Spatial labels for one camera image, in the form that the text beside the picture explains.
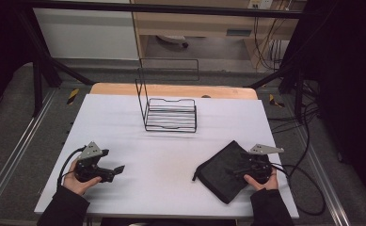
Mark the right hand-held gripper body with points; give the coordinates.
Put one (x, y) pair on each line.
(260, 164)

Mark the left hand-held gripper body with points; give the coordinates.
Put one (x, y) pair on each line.
(89, 163)

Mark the black fabric bag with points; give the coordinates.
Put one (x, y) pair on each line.
(218, 175)

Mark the person's right hand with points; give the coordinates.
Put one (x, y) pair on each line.
(265, 185)

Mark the person's left hand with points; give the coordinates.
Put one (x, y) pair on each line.
(78, 185)

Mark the white table cover sheet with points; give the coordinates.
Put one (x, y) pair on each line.
(158, 163)

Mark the yellow black tape strip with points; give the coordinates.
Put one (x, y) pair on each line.
(275, 101)
(73, 96)

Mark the wooden table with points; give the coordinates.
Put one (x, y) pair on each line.
(171, 90)

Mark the white cabinet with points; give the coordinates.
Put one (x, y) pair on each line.
(86, 34)

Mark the grey chair base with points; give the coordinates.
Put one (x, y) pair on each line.
(172, 40)

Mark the light wooden desk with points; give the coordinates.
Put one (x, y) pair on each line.
(202, 29)

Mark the white power strip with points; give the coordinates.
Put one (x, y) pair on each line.
(260, 3)

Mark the aluminium rail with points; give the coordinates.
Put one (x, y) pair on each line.
(16, 150)
(323, 179)

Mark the black metal frame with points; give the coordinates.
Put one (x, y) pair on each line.
(39, 69)

